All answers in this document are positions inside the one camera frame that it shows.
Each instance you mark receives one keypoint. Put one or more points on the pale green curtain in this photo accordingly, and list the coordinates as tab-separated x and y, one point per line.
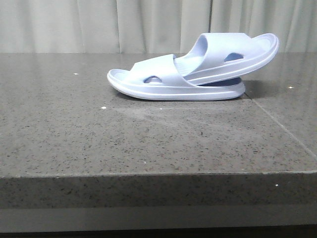
149	26

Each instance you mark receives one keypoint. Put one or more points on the light blue slipper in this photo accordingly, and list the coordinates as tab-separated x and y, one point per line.
158	79
220	56

